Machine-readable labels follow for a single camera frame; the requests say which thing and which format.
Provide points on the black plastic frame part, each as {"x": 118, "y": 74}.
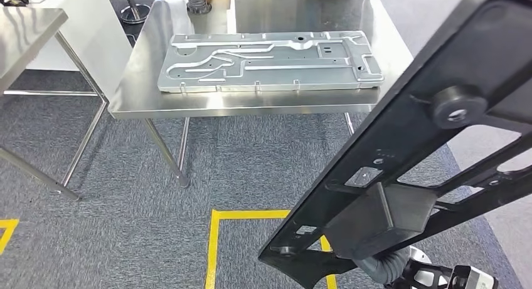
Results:
{"x": 374, "y": 141}

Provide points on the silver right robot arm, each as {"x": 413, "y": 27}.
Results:
{"x": 382, "y": 268}

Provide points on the stainless steel workbench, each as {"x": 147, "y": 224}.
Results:
{"x": 137, "y": 87}

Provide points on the large stamped metal plate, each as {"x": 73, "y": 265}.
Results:
{"x": 291, "y": 75}

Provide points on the chrome pole stand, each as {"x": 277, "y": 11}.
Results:
{"x": 135, "y": 14}

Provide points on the white cabinet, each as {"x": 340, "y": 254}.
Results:
{"x": 91, "y": 38}

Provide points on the small stainless steel table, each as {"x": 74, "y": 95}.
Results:
{"x": 25, "y": 33}

